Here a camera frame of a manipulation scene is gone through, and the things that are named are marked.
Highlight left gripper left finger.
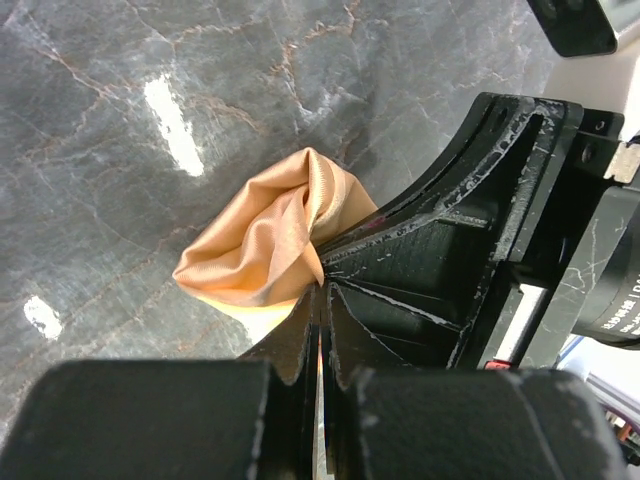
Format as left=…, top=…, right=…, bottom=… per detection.
left=1, top=288, right=319, bottom=479

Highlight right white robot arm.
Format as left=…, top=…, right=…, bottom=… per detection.
left=320, top=93, right=639, bottom=368

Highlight peach satin napkin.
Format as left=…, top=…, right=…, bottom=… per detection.
left=173, top=148, right=376, bottom=342

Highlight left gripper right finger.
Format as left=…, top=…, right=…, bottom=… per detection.
left=322, top=287, right=628, bottom=479

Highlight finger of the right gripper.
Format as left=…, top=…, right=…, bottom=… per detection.
left=327, top=219, right=496, bottom=368

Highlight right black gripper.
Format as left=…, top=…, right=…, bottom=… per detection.
left=321, top=92, right=625, bottom=368

